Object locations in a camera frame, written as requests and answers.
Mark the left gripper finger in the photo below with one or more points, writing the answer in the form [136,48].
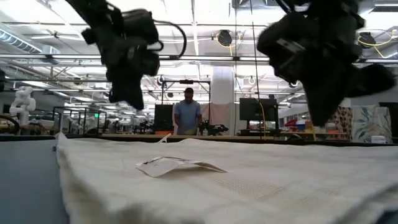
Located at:
[119,91]
[136,91]

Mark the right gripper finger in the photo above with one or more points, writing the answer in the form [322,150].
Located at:
[370,81]
[325,99]

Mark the white beige plaid towel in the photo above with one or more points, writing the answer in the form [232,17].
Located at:
[217,193]

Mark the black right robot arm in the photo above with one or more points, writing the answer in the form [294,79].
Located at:
[326,9]

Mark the black distant robot arm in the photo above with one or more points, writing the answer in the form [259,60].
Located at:
[214,128]

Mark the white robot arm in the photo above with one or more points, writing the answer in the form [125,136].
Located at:
[21,102]

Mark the dark floral patterned cloth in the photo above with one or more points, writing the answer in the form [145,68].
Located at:
[342,119]

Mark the black narrow monitor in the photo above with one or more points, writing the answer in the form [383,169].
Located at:
[163,116]

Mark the leaf patterned cloth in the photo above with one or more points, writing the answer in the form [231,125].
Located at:
[370,121]

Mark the long wooden table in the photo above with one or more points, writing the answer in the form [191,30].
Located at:
[140,136]

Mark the dark cabinet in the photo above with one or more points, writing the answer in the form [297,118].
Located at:
[390,121]

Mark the person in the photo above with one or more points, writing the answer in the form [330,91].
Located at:
[188,115]

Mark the white plastic container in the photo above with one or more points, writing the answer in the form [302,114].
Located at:
[378,139]

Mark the pink fabric panel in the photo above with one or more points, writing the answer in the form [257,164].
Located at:
[217,113]

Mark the white round pillar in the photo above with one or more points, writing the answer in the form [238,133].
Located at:
[223,87]

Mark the blue table mat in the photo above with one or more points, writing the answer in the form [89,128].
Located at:
[25,180]

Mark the black gantry frame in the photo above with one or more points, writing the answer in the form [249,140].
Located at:
[186,81]

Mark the black frame enclosure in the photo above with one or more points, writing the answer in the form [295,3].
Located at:
[66,108]

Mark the silver ventilation duct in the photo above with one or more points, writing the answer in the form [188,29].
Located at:
[18,43]

